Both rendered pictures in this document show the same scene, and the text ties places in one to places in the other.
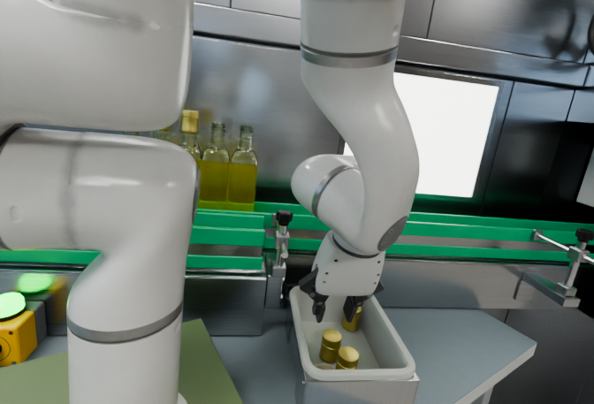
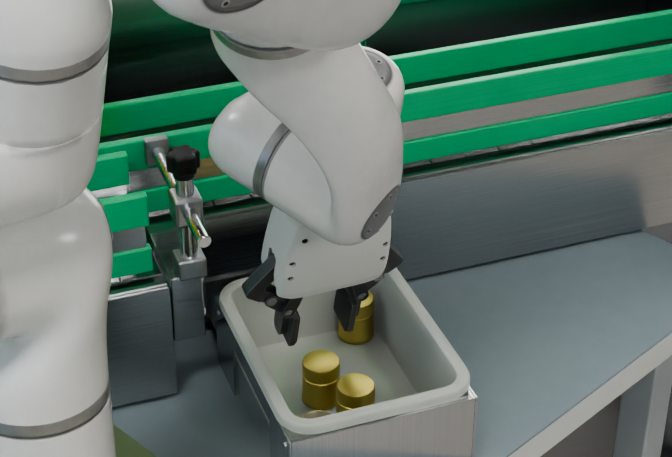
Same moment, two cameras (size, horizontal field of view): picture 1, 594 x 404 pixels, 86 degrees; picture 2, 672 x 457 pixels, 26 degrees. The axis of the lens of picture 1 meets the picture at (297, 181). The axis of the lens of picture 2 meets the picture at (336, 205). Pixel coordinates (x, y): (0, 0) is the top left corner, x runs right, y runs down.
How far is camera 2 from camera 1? 69 cm
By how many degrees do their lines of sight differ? 22
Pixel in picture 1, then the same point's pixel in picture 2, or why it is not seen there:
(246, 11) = not seen: outside the picture
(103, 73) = (49, 187)
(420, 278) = (497, 199)
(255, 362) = (183, 442)
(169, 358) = (111, 441)
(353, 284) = (342, 269)
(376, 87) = (321, 62)
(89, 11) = (39, 147)
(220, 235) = not seen: hidden behind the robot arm
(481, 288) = (637, 187)
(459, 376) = (570, 376)
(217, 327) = not seen: hidden behind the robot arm
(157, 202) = (85, 272)
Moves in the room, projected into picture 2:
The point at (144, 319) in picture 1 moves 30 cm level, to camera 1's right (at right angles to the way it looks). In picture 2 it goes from (86, 401) to (526, 347)
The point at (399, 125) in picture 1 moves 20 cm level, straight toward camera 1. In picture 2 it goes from (360, 96) to (329, 273)
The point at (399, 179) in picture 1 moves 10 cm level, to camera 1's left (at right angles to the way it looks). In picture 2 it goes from (371, 161) to (221, 176)
